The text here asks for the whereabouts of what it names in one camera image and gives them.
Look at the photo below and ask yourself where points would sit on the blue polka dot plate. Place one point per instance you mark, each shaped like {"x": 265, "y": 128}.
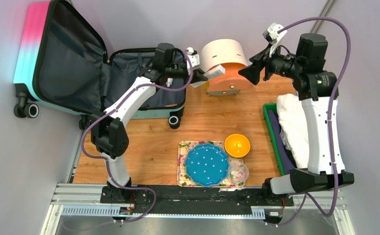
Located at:
{"x": 207, "y": 165}

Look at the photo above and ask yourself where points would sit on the navy blue garment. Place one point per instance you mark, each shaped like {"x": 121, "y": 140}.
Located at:
{"x": 286, "y": 156}

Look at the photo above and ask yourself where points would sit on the aluminium frame rail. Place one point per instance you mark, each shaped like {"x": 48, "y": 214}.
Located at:
{"x": 76, "y": 209}

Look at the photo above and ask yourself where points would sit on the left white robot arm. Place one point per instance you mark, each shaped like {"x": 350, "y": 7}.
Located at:
{"x": 108, "y": 128}

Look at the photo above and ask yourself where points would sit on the orange bowl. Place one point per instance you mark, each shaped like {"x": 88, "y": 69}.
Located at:
{"x": 237, "y": 146}

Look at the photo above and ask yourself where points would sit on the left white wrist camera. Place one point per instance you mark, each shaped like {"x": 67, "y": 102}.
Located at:
{"x": 192, "y": 58}

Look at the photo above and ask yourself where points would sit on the small clear glass bowl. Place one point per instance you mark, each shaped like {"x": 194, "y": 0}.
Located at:
{"x": 238, "y": 172}

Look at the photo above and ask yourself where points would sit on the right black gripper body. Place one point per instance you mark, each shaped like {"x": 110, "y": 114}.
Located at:
{"x": 280, "y": 64}

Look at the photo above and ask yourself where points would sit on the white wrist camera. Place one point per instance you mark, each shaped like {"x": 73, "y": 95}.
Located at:
{"x": 192, "y": 58}
{"x": 274, "y": 34}

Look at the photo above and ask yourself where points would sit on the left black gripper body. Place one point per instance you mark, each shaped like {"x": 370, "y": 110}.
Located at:
{"x": 176, "y": 71}

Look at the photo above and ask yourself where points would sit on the small white grey box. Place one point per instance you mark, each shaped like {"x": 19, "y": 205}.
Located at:
{"x": 212, "y": 73}

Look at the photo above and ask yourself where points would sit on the green plastic tray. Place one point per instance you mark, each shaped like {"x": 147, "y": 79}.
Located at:
{"x": 266, "y": 107}

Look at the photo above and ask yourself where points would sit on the white garment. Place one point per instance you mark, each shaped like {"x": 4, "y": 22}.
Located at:
{"x": 294, "y": 128}

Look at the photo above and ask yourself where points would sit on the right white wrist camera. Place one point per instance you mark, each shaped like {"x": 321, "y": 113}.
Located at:
{"x": 274, "y": 34}

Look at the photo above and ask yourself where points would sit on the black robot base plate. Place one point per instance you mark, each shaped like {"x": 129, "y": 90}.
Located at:
{"x": 198, "y": 202}

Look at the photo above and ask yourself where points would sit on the pink and teal kids suitcase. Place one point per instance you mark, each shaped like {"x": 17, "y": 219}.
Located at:
{"x": 63, "y": 64}

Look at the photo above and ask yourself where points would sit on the round pastel mini drawer cabinet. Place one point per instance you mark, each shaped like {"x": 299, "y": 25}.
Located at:
{"x": 228, "y": 53}

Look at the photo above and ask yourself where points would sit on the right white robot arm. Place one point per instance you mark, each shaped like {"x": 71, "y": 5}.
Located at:
{"x": 317, "y": 93}

